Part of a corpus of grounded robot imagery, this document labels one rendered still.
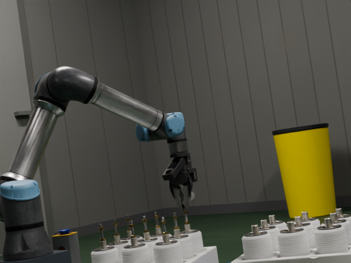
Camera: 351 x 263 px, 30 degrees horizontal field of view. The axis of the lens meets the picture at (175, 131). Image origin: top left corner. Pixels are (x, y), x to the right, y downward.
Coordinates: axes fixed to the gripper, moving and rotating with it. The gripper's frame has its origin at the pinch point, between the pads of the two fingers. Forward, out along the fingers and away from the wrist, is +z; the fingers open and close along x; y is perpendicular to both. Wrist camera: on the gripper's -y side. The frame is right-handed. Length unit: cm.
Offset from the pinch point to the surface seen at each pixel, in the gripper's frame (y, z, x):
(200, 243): 0.0, 14.1, -4.8
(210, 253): 1.5, 18.0, -7.8
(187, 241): -12.2, 11.0, -7.0
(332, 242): -16, 14, -60
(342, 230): -13, 11, -63
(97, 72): 250, -103, 220
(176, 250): -24.0, 12.1, -9.3
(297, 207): 212, 27, 39
